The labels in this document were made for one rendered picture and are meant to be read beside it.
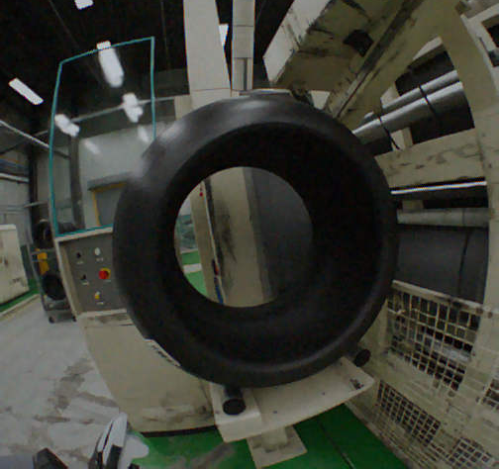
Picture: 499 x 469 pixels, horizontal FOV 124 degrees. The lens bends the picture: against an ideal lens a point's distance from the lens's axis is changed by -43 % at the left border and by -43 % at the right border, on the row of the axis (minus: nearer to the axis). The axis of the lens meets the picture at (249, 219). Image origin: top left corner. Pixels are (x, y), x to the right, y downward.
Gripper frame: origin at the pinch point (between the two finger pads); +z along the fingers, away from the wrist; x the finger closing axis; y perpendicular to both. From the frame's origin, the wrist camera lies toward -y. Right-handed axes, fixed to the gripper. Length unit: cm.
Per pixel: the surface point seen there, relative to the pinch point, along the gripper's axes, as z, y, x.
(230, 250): 50, 15, -13
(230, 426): 3.8, 22.0, -2.1
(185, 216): 602, 125, -669
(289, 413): 9.1, 33.7, 2.4
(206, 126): 37.4, -13.0, 19.7
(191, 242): 541, 209, -702
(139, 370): 10, 27, -80
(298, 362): 18.3, 21.9, 11.3
